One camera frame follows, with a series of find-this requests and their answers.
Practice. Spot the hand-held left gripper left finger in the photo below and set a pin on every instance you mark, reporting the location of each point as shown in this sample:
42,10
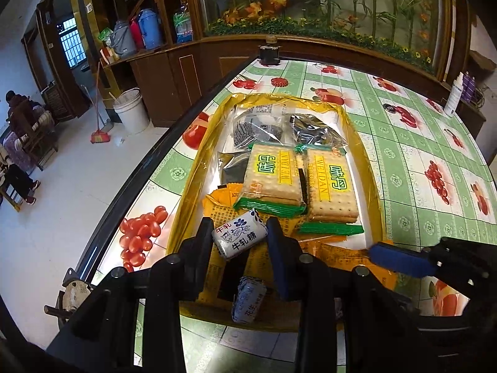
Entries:
204,248

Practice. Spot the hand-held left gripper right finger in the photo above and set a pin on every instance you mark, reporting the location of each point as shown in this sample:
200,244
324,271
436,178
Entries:
278,258

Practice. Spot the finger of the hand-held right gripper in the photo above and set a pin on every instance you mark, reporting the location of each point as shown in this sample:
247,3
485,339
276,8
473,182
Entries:
400,260

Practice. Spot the large orange cracker packet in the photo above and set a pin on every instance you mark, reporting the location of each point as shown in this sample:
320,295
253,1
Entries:
217,278
334,254

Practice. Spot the white candy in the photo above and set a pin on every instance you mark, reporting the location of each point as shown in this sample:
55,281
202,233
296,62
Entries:
238,239
248,299

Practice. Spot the yellow shallow cardboard tray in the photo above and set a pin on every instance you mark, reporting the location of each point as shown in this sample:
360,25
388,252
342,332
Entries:
186,202

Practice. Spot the small orange snack packet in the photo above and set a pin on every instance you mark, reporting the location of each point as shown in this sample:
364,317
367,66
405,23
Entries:
225,198

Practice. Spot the green cracker packet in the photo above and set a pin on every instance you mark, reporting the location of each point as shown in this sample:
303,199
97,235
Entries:
332,186
271,175

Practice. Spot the silver foil snack packet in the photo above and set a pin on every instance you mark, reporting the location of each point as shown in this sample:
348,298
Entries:
233,169
314,132

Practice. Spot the clear packet with dark snack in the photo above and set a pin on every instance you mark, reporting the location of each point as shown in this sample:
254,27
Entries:
252,128

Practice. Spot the fruit print tablecloth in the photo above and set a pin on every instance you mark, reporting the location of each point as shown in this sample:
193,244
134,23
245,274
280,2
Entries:
407,163

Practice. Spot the worn wooden stool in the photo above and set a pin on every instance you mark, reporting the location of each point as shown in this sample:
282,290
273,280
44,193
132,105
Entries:
73,293

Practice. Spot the red broom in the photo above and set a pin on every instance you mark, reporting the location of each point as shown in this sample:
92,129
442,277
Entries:
101,136

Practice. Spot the white plastic bucket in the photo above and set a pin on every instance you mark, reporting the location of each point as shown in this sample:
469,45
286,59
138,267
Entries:
132,114

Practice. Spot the white spray bottle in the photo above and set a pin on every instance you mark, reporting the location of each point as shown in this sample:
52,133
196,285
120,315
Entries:
452,99

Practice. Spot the wooden display cabinet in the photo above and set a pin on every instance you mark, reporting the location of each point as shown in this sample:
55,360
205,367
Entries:
186,66

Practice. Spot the purple bottle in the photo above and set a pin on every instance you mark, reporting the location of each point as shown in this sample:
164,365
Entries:
468,85

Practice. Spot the small black container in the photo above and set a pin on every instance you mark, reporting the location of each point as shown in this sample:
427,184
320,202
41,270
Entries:
270,53

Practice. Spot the grey kettle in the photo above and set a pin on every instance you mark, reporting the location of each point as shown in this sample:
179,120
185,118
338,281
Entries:
123,40

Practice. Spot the red thermos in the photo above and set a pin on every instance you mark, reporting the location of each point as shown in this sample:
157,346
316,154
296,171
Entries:
136,35

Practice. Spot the clear water bottle green label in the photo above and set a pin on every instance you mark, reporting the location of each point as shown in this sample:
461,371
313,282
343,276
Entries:
183,25

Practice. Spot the blue thermos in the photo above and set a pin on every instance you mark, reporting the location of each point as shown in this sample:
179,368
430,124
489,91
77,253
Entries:
148,27

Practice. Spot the green plastic bag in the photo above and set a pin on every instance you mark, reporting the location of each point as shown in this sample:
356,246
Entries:
105,35

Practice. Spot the barred window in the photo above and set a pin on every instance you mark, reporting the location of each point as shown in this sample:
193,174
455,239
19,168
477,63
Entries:
72,46

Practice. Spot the floral painted glass panel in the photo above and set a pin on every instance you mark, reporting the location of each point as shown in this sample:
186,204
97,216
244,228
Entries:
330,4

